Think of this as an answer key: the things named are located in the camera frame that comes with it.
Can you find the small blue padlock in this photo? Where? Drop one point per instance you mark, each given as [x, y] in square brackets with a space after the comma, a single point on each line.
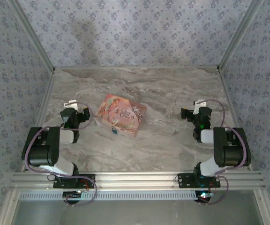
[114, 131]

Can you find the pink illustrated diary book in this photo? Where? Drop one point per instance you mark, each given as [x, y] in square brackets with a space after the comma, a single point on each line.
[121, 114]

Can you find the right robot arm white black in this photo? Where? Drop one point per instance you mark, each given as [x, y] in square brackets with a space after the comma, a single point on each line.
[231, 152]

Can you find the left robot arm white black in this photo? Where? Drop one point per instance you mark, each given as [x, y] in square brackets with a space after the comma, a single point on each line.
[40, 152]

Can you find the black controller board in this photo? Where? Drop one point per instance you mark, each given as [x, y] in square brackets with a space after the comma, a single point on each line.
[204, 196]
[72, 194]

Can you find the grey metal sheet panel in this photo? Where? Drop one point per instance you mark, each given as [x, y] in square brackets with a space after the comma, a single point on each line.
[134, 212]

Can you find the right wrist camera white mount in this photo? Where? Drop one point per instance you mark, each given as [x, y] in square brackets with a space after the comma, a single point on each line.
[199, 103]

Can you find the aluminium table side rail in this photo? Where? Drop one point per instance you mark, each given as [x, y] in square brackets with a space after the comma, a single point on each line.
[46, 98]

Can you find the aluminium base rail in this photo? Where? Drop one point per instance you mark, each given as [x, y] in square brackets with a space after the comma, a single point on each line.
[134, 180]

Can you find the aluminium corner post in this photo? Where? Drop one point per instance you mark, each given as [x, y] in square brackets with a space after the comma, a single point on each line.
[31, 35]
[240, 35]

